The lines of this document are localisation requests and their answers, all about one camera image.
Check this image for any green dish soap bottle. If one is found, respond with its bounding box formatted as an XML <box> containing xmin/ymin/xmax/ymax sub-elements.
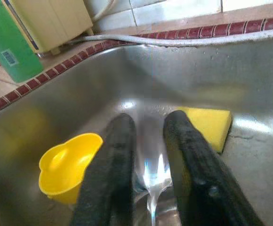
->
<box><xmin>0</xmin><ymin>0</ymin><xmax>45</xmax><ymax>83</ymax></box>

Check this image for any yellow dish sponge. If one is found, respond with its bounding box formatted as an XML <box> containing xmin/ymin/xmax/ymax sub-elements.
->
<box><xmin>176</xmin><ymin>106</ymin><xmax>233</xmax><ymax>153</ymax></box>

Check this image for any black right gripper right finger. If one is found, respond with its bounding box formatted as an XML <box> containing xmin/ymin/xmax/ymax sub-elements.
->
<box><xmin>162</xmin><ymin>110</ymin><xmax>266</xmax><ymax>226</ymax></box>

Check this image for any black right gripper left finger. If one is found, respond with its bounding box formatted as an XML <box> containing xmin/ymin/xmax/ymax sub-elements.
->
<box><xmin>72</xmin><ymin>113</ymin><xmax>137</xmax><ymax>226</ymax></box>

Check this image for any stainless steel sink basin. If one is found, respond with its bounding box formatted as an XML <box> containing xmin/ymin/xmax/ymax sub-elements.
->
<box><xmin>0</xmin><ymin>30</ymin><xmax>273</xmax><ymax>226</ymax></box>

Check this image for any white ionizer hose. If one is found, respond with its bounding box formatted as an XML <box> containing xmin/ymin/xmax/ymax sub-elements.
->
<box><xmin>93</xmin><ymin>0</ymin><xmax>117</xmax><ymax>23</ymax></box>

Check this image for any yellow flower-shaped plastic bowl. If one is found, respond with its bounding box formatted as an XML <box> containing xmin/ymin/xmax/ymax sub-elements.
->
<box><xmin>39</xmin><ymin>133</ymin><xmax>104</xmax><ymax>205</ymax></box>

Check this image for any beige water ionizer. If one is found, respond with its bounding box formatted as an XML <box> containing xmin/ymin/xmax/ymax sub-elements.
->
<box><xmin>1</xmin><ymin>0</ymin><xmax>95</xmax><ymax>55</ymax></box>

